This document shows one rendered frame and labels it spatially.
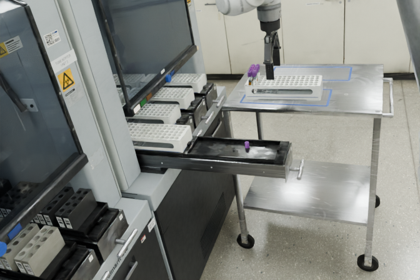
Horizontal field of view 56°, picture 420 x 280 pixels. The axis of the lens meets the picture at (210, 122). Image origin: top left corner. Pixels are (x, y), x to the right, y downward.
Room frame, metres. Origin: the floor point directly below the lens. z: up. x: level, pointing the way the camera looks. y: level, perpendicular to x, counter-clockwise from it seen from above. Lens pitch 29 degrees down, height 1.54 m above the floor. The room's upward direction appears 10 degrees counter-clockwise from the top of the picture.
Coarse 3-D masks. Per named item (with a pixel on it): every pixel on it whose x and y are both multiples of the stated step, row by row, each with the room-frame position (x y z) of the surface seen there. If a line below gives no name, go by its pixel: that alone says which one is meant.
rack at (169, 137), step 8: (136, 128) 1.28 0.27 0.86; (144, 128) 1.27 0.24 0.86; (152, 128) 1.25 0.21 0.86; (160, 128) 1.24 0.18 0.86; (168, 128) 1.23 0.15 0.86; (176, 128) 1.22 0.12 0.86; (184, 128) 1.21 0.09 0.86; (136, 136) 1.21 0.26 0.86; (144, 136) 1.21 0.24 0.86; (152, 136) 1.19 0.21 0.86; (160, 136) 1.18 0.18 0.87; (168, 136) 1.17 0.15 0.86; (176, 136) 1.16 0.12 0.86; (184, 136) 1.16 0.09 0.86; (136, 144) 1.25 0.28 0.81; (144, 144) 1.24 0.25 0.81; (152, 144) 1.23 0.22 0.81; (160, 144) 1.22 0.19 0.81; (168, 144) 1.21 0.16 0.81; (176, 144) 1.14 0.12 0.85; (184, 144) 1.15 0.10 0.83
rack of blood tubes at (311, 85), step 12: (252, 84) 1.44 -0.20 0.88; (264, 84) 1.42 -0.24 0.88; (276, 84) 1.41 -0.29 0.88; (288, 84) 1.38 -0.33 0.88; (300, 84) 1.37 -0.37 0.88; (312, 84) 1.34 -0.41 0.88; (264, 96) 1.41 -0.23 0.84; (276, 96) 1.39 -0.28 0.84; (288, 96) 1.37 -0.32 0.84; (300, 96) 1.35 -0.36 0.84; (312, 96) 1.33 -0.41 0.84
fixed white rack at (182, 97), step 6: (162, 90) 1.58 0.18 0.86; (168, 90) 1.57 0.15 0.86; (174, 90) 1.55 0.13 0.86; (180, 90) 1.54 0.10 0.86; (186, 90) 1.53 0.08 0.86; (192, 90) 1.53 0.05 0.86; (156, 96) 1.52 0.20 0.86; (162, 96) 1.52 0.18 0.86; (168, 96) 1.50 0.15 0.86; (174, 96) 1.49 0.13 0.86; (180, 96) 1.48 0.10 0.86; (186, 96) 1.47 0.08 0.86; (192, 96) 1.52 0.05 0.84; (150, 102) 1.59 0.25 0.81; (156, 102) 1.58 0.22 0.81; (162, 102) 1.57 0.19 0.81; (168, 102) 1.56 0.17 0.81; (174, 102) 1.55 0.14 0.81; (180, 102) 1.46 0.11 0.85; (186, 102) 1.46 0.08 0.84; (180, 108) 1.46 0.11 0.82; (186, 108) 1.46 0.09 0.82
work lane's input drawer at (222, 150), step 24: (192, 144) 1.17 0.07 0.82; (216, 144) 1.16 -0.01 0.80; (240, 144) 1.14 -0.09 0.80; (264, 144) 1.11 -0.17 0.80; (288, 144) 1.07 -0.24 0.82; (192, 168) 1.10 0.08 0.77; (216, 168) 1.06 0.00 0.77; (240, 168) 1.03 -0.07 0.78; (264, 168) 1.00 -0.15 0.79; (288, 168) 1.02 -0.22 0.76
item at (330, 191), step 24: (264, 72) 1.68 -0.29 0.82; (288, 72) 1.63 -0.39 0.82; (312, 72) 1.59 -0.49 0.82; (336, 72) 1.55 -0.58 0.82; (360, 72) 1.51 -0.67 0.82; (240, 96) 1.48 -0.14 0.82; (336, 96) 1.33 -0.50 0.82; (360, 96) 1.30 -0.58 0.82; (312, 168) 1.61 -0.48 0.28; (336, 168) 1.58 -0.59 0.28; (360, 168) 1.54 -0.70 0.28; (240, 192) 1.41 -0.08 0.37; (264, 192) 1.49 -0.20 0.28; (288, 192) 1.46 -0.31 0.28; (312, 192) 1.43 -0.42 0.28; (336, 192) 1.40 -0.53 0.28; (360, 192) 1.37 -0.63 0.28; (240, 216) 1.41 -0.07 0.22; (312, 216) 1.28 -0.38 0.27; (336, 216) 1.25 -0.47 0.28; (360, 216) 1.23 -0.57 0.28; (240, 240) 1.42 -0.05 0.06; (360, 264) 1.18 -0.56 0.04
